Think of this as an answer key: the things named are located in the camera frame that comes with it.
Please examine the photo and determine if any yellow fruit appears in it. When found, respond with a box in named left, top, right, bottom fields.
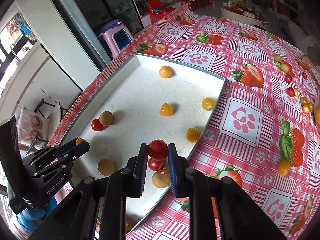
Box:
left=201, top=97, right=216, bottom=111

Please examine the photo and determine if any red cherry tomato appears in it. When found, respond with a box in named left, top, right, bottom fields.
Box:
left=91, top=119, right=107, bottom=132
left=147, top=140, right=168, bottom=161
left=286, top=87, right=295, bottom=97

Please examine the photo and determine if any orange kumquat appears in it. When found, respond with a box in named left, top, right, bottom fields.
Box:
left=159, top=103, right=174, bottom=116

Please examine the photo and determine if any white shallow tray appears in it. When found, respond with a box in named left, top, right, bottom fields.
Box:
left=58, top=53, right=226, bottom=233

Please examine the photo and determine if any pink strawberry tablecloth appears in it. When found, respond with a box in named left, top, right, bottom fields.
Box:
left=49, top=6, right=319, bottom=239

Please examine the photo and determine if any pink plastic stool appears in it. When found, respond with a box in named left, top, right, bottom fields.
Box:
left=98, top=20, right=134, bottom=59

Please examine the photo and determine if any red plastic chair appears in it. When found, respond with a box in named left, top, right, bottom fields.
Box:
left=147, top=0, right=176, bottom=24

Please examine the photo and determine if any round coffee table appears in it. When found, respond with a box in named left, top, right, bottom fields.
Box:
left=221, top=0, right=269, bottom=29

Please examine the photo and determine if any tan longan fruit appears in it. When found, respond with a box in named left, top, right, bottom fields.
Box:
left=274, top=54, right=282, bottom=62
left=99, top=111, right=114, bottom=127
left=97, top=159, right=115, bottom=176
left=280, top=63, right=290, bottom=74

